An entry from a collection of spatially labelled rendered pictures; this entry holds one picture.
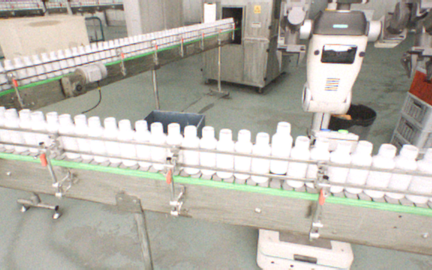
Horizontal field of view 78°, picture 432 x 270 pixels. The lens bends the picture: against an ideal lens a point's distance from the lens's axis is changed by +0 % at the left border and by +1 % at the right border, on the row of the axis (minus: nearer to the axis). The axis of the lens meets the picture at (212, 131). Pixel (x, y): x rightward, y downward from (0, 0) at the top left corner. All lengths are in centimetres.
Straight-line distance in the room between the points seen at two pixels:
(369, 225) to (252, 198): 37
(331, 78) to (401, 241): 73
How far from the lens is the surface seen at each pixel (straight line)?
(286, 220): 97
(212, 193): 92
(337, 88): 142
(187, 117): 151
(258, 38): 444
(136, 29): 687
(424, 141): 312
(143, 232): 125
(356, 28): 145
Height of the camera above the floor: 156
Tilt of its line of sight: 28 degrees down
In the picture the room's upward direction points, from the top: straight up
